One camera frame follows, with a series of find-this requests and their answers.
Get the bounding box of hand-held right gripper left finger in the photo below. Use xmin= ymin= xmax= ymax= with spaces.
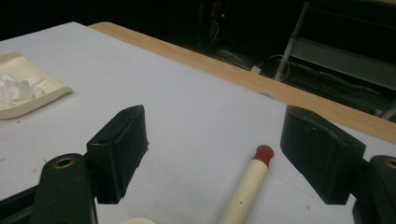
xmin=86 ymin=105 xmax=149 ymax=205

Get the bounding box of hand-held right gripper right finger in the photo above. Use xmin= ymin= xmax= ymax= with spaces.
xmin=279 ymin=105 xmax=367 ymax=205

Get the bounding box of cream brush with red-tipped handle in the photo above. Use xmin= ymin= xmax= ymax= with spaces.
xmin=120 ymin=144 xmax=276 ymax=224

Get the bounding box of cream plastic dustpan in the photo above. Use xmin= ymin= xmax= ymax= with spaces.
xmin=0 ymin=51 xmax=74 ymax=120

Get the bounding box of pile of white paper scraps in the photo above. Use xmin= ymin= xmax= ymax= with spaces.
xmin=0 ymin=73 xmax=45 ymax=105

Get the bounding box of wooden table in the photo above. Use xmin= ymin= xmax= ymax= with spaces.
xmin=89 ymin=21 xmax=396 ymax=145

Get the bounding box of dark equipment with red light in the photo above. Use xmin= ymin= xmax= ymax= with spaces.
xmin=199 ymin=0 xmax=233 ymax=48

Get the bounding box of tangle of floor cables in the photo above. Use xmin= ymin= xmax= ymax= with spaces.
xmin=199 ymin=18 xmax=386 ymax=105

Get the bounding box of white metal table frame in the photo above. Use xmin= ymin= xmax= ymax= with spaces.
xmin=274 ymin=0 xmax=396 ymax=120

